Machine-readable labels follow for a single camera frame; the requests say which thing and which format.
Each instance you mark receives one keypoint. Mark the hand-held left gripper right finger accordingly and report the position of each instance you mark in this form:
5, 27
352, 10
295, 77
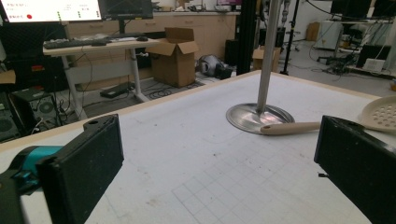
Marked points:
358, 158

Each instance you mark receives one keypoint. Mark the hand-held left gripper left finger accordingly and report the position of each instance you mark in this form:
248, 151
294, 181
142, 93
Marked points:
81, 168

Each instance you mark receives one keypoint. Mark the beige slotted skimmer spoon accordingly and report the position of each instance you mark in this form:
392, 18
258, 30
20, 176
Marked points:
292, 127

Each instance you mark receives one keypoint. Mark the black computer tower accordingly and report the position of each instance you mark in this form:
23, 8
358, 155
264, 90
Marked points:
28, 109

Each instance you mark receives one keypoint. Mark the black power strip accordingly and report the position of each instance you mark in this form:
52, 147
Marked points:
116, 90

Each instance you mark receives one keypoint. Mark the wooden desk with white legs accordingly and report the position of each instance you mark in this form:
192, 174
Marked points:
102, 62

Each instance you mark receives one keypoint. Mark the metal stand with round base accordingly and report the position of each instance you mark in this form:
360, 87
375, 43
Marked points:
264, 77

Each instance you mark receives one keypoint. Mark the black keyboard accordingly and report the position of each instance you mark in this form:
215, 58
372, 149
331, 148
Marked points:
74, 43

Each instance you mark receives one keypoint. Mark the small cardboard box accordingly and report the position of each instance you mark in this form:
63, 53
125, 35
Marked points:
264, 59

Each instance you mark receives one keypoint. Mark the black tripod stand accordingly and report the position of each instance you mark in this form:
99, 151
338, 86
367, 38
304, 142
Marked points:
291, 37

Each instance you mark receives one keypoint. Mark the black computer mouse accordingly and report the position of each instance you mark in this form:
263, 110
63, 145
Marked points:
142, 38

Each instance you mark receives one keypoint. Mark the open cardboard box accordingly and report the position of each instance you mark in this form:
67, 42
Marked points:
174, 59

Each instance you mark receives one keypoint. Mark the computer monitor with white screen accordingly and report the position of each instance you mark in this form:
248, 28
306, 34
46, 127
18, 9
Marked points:
49, 10

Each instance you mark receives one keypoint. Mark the black computer monitor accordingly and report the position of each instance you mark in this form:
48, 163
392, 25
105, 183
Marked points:
126, 9

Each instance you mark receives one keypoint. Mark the grey helmet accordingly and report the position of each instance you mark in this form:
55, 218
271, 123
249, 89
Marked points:
211, 65

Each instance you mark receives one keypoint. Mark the black vertical post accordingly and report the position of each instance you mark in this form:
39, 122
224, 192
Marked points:
246, 37

